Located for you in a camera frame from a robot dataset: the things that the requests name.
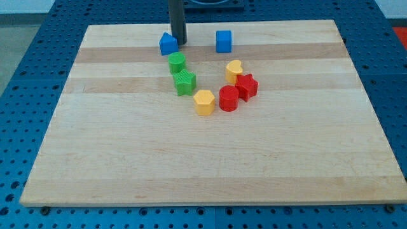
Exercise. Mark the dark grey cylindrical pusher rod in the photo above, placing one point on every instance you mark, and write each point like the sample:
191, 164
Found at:
177, 21

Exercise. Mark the blue triangle block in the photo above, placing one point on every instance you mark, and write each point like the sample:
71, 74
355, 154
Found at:
168, 44

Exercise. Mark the green cylinder block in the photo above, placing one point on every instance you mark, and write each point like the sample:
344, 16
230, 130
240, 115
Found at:
177, 62

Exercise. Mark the blue cube block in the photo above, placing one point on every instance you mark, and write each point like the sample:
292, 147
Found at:
223, 41

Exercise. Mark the green star block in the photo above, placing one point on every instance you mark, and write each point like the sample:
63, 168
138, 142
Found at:
184, 82

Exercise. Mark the yellow heart block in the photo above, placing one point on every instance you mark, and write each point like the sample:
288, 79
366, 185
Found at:
232, 70

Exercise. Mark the yellow hexagon block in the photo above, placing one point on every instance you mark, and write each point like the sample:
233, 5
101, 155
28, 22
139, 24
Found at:
204, 102

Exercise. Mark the red cylinder block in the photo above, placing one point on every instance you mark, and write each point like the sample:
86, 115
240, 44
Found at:
228, 98

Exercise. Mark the red star block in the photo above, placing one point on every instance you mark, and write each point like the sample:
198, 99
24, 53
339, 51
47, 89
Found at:
247, 86

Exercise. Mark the light wooden board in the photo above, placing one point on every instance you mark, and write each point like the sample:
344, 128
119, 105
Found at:
120, 136

